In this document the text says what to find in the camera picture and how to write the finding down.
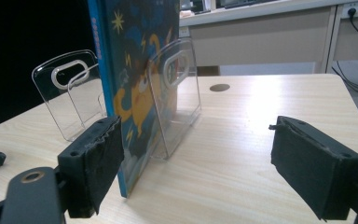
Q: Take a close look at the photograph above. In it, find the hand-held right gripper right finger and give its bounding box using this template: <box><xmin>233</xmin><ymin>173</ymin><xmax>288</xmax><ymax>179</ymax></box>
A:
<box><xmin>268</xmin><ymin>115</ymin><xmax>358</xmax><ymax>222</ymax></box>

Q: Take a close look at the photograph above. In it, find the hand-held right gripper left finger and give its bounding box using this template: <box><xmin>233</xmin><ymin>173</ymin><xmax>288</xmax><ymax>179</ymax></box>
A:
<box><xmin>57</xmin><ymin>115</ymin><xmax>126</xmax><ymax>219</ymax></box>

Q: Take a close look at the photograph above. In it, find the clear acrylic book rack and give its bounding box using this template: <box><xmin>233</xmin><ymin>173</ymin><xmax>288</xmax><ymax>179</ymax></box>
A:
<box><xmin>31</xmin><ymin>36</ymin><xmax>202</xmax><ymax>161</ymax></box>

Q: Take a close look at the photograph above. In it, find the blue picture book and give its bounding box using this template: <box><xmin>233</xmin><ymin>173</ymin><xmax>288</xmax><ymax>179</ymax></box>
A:
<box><xmin>86</xmin><ymin>0</ymin><xmax>182</xmax><ymax>199</ymax></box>

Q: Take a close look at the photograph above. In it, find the round grey table grommet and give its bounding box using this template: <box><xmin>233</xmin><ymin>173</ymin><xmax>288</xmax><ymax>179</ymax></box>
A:
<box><xmin>209</xmin><ymin>82</ymin><xmax>231</xmax><ymax>93</ymax></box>

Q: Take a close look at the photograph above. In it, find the beige wooden desk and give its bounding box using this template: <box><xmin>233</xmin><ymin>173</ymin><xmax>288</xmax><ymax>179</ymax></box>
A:
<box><xmin>179</xmin><ymin>0</ymin><xmax>358</xmax><ymax>77</ymax></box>

